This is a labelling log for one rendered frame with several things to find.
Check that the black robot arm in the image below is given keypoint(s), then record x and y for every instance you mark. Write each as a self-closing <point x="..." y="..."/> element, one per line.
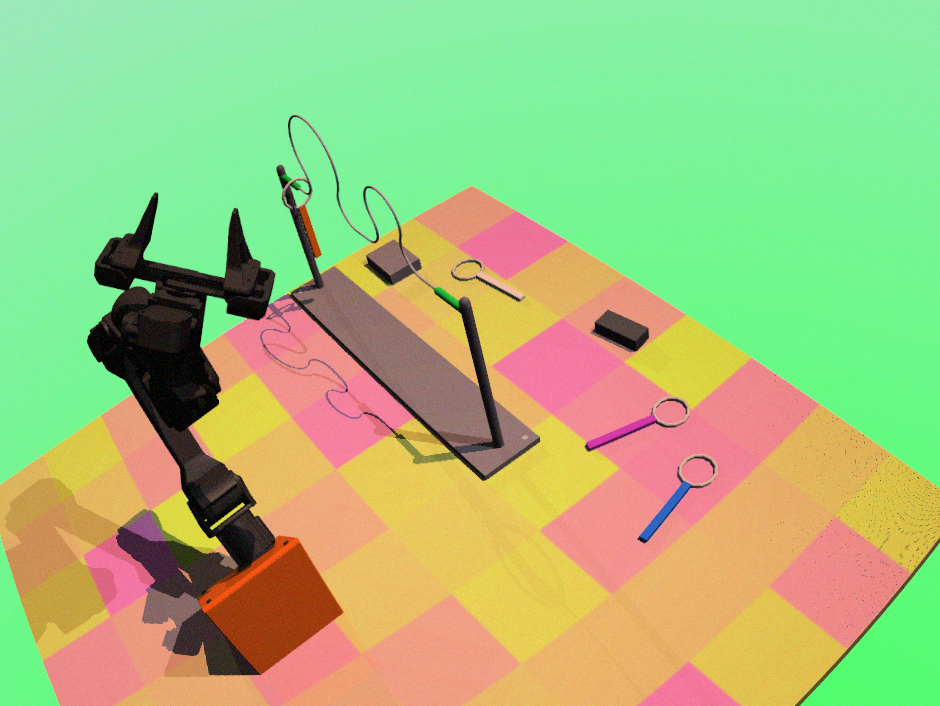
<point x="139" y="342"/>

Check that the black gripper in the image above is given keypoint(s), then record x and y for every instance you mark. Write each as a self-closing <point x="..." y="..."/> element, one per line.
<point x="246" y="288"/>

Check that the magenta square bar with beige loop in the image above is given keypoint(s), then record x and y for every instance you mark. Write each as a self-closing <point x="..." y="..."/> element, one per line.
<point x="633" y="427"/>

